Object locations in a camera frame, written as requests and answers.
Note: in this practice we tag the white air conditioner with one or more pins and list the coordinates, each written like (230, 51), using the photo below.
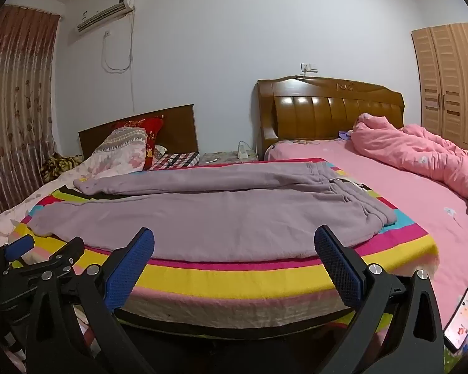
(105, 11)

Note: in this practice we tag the floral nightstand cloth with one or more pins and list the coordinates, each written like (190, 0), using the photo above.
(226, 157)

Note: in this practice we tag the light wooden wardrobe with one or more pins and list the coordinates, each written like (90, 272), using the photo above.
(452, 85)

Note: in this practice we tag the light brown wooden headboard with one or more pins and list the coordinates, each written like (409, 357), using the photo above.
(316, 117)

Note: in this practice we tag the dark brown wooden headboard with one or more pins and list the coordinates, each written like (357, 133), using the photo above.
(179, 128)

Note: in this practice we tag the patterned pale folded blanket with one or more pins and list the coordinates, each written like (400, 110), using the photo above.
(124, 138)

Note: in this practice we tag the small purple cloth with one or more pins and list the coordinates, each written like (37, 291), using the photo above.
(345, 135)

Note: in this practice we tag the white power strip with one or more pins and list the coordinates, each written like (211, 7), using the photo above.
(243, 152)

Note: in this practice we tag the wide white wall socket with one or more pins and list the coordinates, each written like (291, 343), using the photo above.
(309, 67)

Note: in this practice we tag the smartphone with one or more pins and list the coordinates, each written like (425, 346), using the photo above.
(464, 319)

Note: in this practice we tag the purple pants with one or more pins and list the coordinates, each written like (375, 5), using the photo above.
(218, 218)

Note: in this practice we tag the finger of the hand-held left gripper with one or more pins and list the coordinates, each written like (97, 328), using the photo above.
(68, 251)
(19, 247)

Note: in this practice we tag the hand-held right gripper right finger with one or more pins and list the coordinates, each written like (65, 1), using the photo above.
(339, 268)

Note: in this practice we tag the plaid bed sheet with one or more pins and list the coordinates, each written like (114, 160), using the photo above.
(179, 159)

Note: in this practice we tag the red pillow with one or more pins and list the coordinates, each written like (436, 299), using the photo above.
(154, 132)

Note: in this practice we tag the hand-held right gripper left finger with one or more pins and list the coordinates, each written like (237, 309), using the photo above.
(128, 268)

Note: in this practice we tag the leopard print blanket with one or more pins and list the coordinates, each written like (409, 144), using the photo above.
(58, 165)

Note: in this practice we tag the pale pink floral quilt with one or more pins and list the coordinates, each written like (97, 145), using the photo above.
(113, 161)

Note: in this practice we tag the pink bed sheet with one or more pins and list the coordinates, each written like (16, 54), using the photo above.
(413, 210)

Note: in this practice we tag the brown floral curtain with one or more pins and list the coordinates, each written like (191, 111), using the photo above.
(19, 105)

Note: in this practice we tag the striped colourful blanket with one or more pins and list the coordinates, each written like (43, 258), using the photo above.
(238, 280)

